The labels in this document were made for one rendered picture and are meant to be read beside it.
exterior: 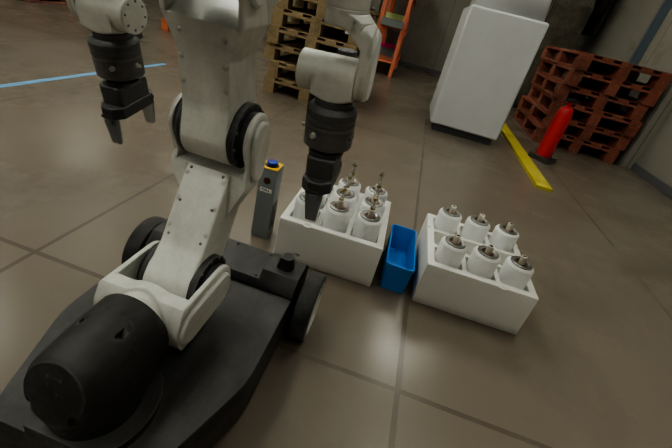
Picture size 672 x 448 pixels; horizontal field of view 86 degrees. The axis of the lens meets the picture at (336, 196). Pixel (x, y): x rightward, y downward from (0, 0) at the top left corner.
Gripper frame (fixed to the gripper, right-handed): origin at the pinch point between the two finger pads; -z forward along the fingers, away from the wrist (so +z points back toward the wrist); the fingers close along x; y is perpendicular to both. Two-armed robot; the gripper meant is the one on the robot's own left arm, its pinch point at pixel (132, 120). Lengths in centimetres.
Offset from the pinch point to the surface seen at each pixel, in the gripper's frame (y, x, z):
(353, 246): -54, 31, -50
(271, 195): -18, 39, -46
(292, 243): -31, 29, -56
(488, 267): -100, 36, -46
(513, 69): -139, 297, -51
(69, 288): 22, -15, -54
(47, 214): 56, 9, -59
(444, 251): -85, 37, -45
